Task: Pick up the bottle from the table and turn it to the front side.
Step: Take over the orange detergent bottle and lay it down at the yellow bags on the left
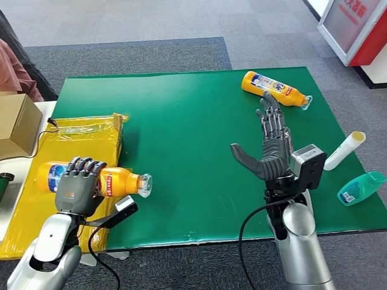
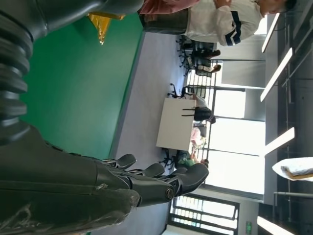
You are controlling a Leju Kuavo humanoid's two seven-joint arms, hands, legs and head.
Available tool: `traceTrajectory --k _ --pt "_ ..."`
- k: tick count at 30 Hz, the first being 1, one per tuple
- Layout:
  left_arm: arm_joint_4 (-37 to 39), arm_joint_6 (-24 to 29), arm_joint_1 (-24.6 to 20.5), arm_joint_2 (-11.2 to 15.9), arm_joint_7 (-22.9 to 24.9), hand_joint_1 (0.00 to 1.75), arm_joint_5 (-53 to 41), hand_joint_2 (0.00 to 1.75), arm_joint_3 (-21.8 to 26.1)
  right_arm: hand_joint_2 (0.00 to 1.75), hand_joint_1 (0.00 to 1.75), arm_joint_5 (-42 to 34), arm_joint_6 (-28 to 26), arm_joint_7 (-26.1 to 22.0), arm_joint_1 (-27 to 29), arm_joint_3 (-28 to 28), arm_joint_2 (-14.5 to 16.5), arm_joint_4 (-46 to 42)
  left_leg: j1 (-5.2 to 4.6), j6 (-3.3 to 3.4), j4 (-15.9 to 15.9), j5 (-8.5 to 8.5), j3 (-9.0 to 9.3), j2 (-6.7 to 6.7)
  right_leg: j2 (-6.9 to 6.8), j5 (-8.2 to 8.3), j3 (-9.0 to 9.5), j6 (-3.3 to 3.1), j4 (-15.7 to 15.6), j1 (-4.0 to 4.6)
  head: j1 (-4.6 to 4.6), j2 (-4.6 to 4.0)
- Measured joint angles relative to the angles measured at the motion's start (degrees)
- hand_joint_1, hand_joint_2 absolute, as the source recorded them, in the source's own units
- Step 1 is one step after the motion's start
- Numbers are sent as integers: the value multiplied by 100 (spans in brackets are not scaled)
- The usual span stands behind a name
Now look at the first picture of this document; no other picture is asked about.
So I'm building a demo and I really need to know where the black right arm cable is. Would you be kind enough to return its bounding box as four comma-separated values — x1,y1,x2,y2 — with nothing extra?
238,198,293,290

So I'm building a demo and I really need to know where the teal plastic bottle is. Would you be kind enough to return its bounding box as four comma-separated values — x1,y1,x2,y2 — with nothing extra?
337,171,387,207

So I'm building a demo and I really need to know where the dark green container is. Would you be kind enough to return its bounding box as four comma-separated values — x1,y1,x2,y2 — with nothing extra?
0,173,15,203

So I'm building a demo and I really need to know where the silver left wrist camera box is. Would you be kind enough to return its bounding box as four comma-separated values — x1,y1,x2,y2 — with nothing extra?
114,195,139,225

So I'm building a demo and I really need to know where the white framed fire cabinet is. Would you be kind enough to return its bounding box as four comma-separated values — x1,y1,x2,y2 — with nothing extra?
317,0,387,68

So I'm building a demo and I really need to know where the black camera bracket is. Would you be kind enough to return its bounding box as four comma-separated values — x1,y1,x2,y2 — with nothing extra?
80,208,139,230

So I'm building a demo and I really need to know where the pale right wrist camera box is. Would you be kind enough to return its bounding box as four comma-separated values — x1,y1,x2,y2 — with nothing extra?
291,144,328,191

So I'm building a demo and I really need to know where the person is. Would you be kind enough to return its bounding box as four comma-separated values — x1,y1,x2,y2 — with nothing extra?
0,37,45,103

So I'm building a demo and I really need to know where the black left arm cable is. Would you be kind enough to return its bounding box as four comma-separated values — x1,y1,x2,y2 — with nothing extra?
87,224,122,290

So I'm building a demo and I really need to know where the thin black cable with plug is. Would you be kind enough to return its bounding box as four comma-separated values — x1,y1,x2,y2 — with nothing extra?
0,117,59,163

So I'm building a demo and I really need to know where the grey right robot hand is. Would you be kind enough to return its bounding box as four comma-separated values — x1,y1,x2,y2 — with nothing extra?
230,91,296,182

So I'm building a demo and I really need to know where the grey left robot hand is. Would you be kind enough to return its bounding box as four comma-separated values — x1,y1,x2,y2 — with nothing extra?
54,156,107,219

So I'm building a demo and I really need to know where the orange Tide detergent bottle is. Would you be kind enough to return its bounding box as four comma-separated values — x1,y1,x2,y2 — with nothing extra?
241,71,314,112
36,161,153,199

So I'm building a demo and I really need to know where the yellow wrapped flat box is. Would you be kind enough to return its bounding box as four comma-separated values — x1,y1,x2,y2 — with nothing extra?
0,113,129,261

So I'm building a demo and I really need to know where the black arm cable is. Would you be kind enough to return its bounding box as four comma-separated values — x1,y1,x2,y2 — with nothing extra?
238,198,293,290
87,224,122,290

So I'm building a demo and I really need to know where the brown cardboard box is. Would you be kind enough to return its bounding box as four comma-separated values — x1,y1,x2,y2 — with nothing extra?
0,91,43,161

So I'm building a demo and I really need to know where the white bottle with yellow cap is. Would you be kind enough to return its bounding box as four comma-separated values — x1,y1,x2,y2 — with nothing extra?
323,131,367,172

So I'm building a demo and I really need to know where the green table mat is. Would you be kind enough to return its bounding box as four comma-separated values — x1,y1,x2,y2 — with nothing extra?
51,66,387,251

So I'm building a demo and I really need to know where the black chair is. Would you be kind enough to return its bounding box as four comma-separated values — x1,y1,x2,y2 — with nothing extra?
0,10,58,102

